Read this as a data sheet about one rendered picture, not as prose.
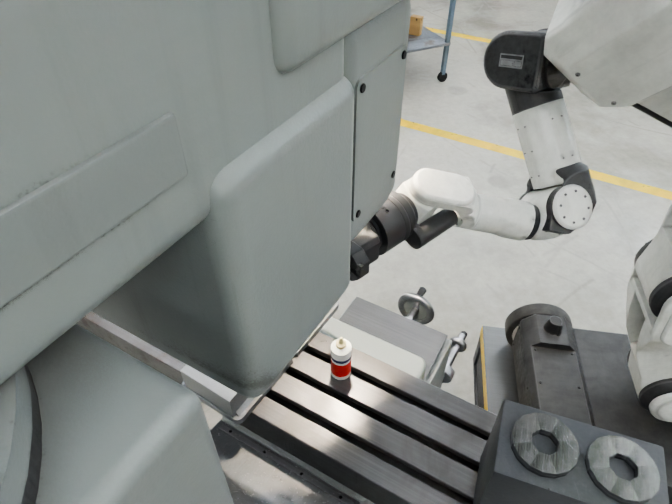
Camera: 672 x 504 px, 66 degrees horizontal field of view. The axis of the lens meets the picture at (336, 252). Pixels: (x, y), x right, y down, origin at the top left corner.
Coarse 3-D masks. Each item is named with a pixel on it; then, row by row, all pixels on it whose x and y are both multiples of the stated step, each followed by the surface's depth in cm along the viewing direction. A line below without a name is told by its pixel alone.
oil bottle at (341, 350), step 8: (336, 344) 97; (344, 344) 96; (336, 352) 97; (344, 352) 96; (336, 360) 98; (344, 360) 97; (336, 368) 99; (344, 368) 99; (336, 376) 101; (344, 376) 101
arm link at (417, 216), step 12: (408, 180) 86; (396, 192) 84; (408, 192) 85; (396, 204) 82; (408, 204) 83; (420, 204) 85; (408, 216) 82; (420, 216) 85; (432, 216) 87; (444, 216) 87; (456, 216) 88; (408, 228) 83; (420, 228) 84; (432, 228) 85; (444, 228) 87; (408, 240) 86; (420, 240) 84
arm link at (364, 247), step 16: (384, 208) 81; (368, 224) 80; (384, 224) 80; (400, 224) 82; (352, 240) 78; (368, 240) 78; (384, 240) 81; (400, 240) 83; (352, 256) 76; (368, 256) 79; (352, 272) 78; (368, 272) 78
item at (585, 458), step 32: (512, 416) 76; (544, 416) 74; (512, 448) 72; (544, 448) 72; (576, 448) 71; (608, 448) 71; (640, 448) 71; (480, 480) 82; (512, 480) 69; (544, 480) 69; (576, 480) 69; (608, 480) 67; (640, 480) 67
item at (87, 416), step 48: (96, 336) 33; (48, 384) 29; (96, 384) 29; (144, 384) 29; (0, 432) 23; (48, 432) 27; (96, 432) 27; (144, 432) 27; (192, 432) 30; (0, 480) 22; (48, 480) 25; (96, 480) 25; (144, 480) 27; (192, 480) 32
